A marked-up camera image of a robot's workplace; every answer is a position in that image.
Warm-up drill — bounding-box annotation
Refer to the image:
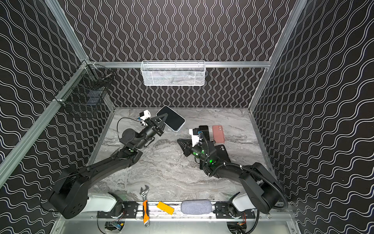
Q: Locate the pink phone case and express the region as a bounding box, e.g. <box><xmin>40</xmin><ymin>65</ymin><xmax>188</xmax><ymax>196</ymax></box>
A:
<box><xmin>212</xmin><ymin>125</ymin><xmax>225</xmax><ymax>144</ymax></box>

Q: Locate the black phone case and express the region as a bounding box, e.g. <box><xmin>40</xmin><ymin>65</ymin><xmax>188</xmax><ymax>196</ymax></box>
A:
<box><xmin>215</xmin><ymin>144</ymin><xmax>231</xmax><ymax>163</ymax></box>

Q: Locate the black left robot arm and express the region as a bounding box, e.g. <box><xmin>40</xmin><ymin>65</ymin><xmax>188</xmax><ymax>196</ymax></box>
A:
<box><xmin>46</xmin><ymin>114</ymin><xmax>168</xmax><ymax>219</ymax></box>

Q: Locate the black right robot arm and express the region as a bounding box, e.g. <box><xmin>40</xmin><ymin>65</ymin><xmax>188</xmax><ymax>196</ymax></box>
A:
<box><xmin>177</xmin><ymin>138</ymin><xmax>288</xmax><ymax>214</ymax></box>

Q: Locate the white mesh basket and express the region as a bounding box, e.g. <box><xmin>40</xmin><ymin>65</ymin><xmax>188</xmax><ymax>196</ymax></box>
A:
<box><xmin>140</xmin><ymin>60</ymin><xmax>206</xmax><ymax>86</ymax></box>

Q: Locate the grey fabric pouch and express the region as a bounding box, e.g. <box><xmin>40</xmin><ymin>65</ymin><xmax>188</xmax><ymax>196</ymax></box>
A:
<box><xmin>181</xmin><ymin>200</ymin><xmax>212</xmax><ymax>215</ymax></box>

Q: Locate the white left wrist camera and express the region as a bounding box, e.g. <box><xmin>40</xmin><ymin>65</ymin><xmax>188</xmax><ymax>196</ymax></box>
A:
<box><xmin>139</xmin><ymin>110</ymin><xmax>151</xmax><ymax>121</ymax></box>

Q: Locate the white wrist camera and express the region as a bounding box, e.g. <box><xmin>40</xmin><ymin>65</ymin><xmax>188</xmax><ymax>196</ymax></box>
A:
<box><xmin>139</xmin><ymin>110</ymin><xmax>151</xmax><ymax>121</ymax></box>
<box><xmin>189</xmin><ymin>128</ymin><xmax>202</xmax><ymax>147</ymax></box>

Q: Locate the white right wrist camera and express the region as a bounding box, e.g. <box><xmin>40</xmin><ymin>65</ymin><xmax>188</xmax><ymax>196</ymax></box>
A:
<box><xmin>189</xmin><ymin>128</ymin><xmax>202</xmax><ymax>147</ymax></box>

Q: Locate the black wire basket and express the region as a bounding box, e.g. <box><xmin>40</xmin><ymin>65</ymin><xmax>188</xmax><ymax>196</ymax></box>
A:
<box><xmin>61</xmin><ymin>64</ymin><xmax>115</xmax><ymax>119</ymax></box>

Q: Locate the orange handled adjustable wrench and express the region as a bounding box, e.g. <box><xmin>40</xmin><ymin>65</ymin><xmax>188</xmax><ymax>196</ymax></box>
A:
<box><xmin>140</xmin><ymin>185</ymin><xmax>150</xmax><ymax>227</ymax></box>

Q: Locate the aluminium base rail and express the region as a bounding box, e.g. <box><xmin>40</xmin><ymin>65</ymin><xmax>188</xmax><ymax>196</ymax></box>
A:
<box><xmin>96</xmin><ymin>200</ymin><xmax>258</xmax><ymax>220</ymax></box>

